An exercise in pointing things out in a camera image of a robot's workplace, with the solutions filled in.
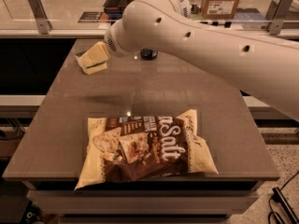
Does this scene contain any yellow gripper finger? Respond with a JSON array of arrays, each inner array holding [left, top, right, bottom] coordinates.
[[78, 42, 110, 68]]

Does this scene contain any green and yellow sponge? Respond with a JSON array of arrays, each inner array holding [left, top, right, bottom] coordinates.
[[76, 51, 107, 75]]

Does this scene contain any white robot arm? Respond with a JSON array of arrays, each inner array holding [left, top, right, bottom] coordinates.
[[78, 0, 299, 120]]

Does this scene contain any blue soda can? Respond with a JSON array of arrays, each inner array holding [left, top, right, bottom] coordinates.
[[140, 49, 158, 61]]

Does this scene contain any brown and yellow chip bag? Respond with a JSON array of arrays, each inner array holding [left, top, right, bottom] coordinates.
[[76, 109, 218, 189]]

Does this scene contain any cardboard box with label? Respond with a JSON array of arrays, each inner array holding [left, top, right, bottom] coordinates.
[[201, 0, 239, 19]]

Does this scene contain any left metal glass bracket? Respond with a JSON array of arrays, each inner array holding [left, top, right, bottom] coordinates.
[[27, 0, 52, 35]]

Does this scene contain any metal glass bracket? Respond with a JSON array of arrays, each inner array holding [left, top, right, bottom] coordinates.
[[268, 0, 292, 35], [27, 0, 52, 35]]

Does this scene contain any right metal glass bracket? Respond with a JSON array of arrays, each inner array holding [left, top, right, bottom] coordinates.
[[268, 0, 292, 35]]

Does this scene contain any black power strip with cable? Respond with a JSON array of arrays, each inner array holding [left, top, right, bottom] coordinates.
[[267, 171, 299, 224]]

